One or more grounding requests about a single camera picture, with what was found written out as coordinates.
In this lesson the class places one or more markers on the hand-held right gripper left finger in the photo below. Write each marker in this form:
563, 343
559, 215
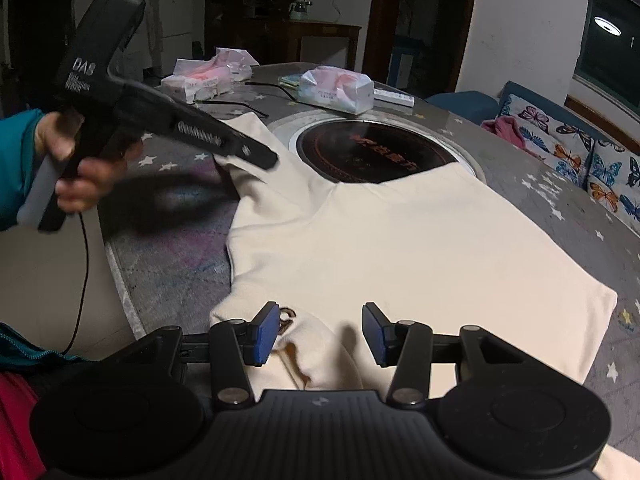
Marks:
264, 336

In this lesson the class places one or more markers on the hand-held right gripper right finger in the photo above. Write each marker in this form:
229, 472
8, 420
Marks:
377, 336

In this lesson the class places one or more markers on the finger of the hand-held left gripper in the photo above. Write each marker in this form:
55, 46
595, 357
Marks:
215, 135

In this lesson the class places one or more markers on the cream sweater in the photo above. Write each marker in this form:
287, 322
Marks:
400, 255

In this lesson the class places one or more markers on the person's left forearm teal sleeve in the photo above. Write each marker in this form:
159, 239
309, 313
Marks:
15, 165

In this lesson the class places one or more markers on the person's left hand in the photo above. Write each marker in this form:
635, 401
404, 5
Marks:
82, 187

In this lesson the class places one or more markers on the white tissue pack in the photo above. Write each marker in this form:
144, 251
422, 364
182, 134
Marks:
192, 82

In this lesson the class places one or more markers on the dark door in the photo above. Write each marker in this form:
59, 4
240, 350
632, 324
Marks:
40, 45

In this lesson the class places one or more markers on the pink and white plastic bag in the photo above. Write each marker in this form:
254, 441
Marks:
235, 62

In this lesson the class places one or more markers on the white refrigerator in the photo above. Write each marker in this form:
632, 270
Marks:
172, 25

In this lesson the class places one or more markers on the green booklet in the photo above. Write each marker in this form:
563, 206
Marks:
291, 80

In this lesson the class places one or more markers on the grey star-print tablecloth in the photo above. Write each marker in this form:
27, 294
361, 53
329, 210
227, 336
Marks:
160, 270

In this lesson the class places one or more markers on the tissue pack in clear wrap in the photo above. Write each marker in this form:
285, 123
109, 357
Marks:
335, 89

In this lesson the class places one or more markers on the dark wooden sideboard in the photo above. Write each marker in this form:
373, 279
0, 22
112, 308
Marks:
325, 40

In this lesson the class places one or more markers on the pale green kettle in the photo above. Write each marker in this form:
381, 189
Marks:
299, 10

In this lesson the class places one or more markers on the round black induction hob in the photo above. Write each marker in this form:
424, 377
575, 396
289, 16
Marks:
370, 150

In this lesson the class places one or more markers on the flat white box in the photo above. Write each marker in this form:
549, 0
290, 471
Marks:
394, 96

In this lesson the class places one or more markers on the blue chair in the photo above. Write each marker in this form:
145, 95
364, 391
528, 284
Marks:
406, 67

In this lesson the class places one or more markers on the person's teal jacket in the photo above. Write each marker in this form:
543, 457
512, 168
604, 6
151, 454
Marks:
30, 347

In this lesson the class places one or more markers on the pink cloth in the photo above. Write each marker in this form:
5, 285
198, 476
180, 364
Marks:
505, 130

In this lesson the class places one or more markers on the blue sofa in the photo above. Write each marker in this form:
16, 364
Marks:
465, 102

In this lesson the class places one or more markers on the butterfly print cushion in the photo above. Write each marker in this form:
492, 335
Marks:
617, 180
555, 145

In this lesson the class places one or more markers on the person's red clothing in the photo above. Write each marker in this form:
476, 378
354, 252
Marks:
15, 425

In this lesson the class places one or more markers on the dark window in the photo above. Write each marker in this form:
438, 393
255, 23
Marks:
607, 35

